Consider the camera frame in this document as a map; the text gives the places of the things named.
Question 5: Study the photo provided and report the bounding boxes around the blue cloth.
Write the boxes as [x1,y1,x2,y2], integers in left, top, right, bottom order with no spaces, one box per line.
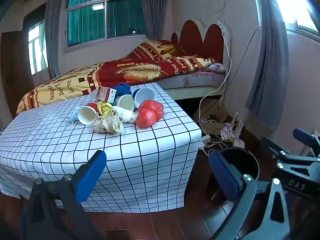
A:
[113,83,132,96]

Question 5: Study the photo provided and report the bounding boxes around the narrow window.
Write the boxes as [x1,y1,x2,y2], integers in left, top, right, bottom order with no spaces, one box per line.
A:
[27,21,49,75]

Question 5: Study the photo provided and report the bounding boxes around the checked white tablecloth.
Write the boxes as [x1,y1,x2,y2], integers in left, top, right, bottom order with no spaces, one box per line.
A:
[0,82,202,210]

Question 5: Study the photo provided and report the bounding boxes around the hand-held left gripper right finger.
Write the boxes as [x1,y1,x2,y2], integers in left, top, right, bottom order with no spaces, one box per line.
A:
[209,150,292,240]

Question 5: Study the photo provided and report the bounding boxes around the floral pillow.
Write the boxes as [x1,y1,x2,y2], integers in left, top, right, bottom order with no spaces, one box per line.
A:
[205,63,228,73]

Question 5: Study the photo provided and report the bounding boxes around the yellow wrapper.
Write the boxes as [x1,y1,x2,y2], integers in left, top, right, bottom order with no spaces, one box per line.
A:
[97,101,113,117]

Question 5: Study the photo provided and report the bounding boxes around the black trash bin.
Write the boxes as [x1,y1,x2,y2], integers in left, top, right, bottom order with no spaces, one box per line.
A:
[203,147,261,232]

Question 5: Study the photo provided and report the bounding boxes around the bright window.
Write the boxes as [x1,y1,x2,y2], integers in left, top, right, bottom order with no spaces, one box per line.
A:
[274,0,320,34]

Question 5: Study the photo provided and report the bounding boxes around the thick white cable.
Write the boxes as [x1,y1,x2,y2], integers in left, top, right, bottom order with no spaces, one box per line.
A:
[199,20,232,140]

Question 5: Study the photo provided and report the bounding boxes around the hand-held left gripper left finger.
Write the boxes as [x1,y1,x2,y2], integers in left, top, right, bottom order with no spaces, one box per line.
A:
[20,150,107,240]

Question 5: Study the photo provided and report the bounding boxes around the yellow cable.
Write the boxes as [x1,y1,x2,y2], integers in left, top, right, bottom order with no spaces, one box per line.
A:
[212,135,235,145]

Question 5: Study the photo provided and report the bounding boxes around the small printed carton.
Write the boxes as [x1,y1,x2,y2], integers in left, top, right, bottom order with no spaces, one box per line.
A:
[96,86,117,103]

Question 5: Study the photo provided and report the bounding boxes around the white power strip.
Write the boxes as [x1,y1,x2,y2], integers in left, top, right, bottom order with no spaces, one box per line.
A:
[199,134,211,150]

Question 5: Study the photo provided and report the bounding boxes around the red white headboard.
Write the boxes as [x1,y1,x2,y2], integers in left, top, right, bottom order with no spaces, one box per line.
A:
[171,19,232,64]

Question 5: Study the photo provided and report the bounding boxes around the wooden door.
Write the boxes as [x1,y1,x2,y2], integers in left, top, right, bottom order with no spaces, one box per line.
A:
[0,31,34,113]

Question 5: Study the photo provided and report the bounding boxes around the blue paper cup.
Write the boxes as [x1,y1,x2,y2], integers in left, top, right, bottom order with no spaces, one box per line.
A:
[132,88,156,108]

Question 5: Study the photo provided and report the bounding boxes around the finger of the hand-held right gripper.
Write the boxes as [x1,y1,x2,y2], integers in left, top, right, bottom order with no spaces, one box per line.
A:
[293,128,320,158]
[260,137,320,175]

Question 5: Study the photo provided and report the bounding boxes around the red paper cup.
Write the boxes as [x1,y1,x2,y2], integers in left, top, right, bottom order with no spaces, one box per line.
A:
[77,102,99,126]

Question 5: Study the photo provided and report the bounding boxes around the bed with red blanket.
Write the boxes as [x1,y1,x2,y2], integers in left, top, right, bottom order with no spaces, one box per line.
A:
[16,39,220,114]

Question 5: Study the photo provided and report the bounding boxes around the bed with pale mattress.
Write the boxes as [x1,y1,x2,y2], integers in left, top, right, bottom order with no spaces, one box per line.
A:
[150,70,229,102]

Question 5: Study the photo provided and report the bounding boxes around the beige bag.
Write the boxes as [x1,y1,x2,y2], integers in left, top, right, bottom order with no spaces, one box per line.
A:
[94,112,125,134]

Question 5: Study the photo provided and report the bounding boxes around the red plastic bag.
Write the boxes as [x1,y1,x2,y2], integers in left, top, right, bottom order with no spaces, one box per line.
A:
[136,99,164,128]

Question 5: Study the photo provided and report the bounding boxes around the pale paper cup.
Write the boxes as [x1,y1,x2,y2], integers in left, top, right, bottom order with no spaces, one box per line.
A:
[114,94,135,112]

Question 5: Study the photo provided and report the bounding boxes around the white router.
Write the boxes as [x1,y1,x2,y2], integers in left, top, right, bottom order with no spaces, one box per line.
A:
[220,111,247,148]

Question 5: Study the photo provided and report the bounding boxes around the large window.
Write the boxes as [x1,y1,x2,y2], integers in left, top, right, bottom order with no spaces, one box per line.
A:
[65,0,148,48]

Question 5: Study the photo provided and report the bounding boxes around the cardboard box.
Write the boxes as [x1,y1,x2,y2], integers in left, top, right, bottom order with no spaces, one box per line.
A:
[200,104,229,137]

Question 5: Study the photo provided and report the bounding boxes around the grey curtain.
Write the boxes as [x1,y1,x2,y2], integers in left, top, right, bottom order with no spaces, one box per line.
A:
[246,0,302,130]
[139,0,174,42]
[44,0,67,79]

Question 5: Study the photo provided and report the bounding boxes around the black cable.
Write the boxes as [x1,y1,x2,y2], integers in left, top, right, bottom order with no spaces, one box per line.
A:
[222,26,263,110]

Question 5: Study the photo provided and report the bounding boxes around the blue face mask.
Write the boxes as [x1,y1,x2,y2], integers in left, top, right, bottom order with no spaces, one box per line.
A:
[67,106,80,126]

